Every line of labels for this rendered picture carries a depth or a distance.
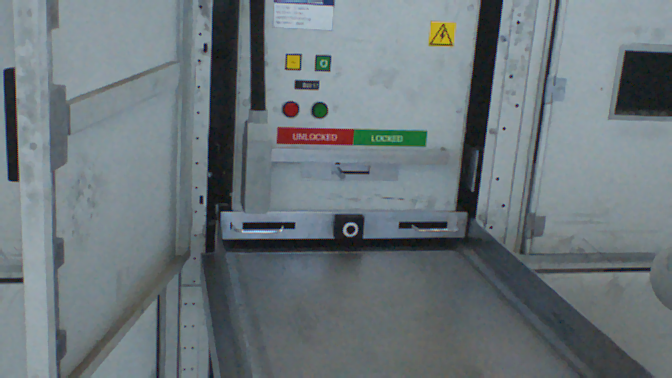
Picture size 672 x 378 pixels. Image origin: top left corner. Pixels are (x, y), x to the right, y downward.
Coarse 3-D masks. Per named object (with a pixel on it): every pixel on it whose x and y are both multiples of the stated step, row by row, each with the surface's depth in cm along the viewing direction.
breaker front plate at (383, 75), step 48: (336, 0) 159; (384, 0) 161; (432, 0) 163; (240, 48) 157; (288, 48) 159; (336, 48) 161; (384, 48) 164; (432, 48) 166; (240, 96) 160; (288, 96) 162; (336, 96) 164; (384, 96) 167; (432, 96) 169; (240, 144) 163; (288, 144) 165; (432, 144) 172; (240, 192) 166; (288, 192) 168; (336, 192) 170; (384, 192) 173; (432, 192) 175
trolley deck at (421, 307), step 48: (288, 288) 150; (336, 288) 151; (384, 288) 153; (432, 288) 155; (480, 288) 156; (288, 336) 131; (336, 336) 133; (384, 336) 134; (432, 336) 135; (480, 336) 136; (528, 336) 138
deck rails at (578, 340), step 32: (480, 224) 173; (224, 256) 147; (480, 256) 172; (512, 256) 157; (224, 288) 146; (512, 288) 156; (544, 288) 144; (544, 320) 143; (576, 320) 133; (256, 352) 124; (576, 352) 132; (608, 352) 123
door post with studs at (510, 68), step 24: (504, 0) 162; (528, 0) 163; (504, 24) 164; (528, 24) 164; (504, 48) 165; (528, 48) 166; (504, 72) 167; (504, 96) 168; (504, 120) 169; (504, 144) 171; (504, 168) 173; (480, 192) 173; (504, 192) 174; (480, 216) 174; (504, 216) 176
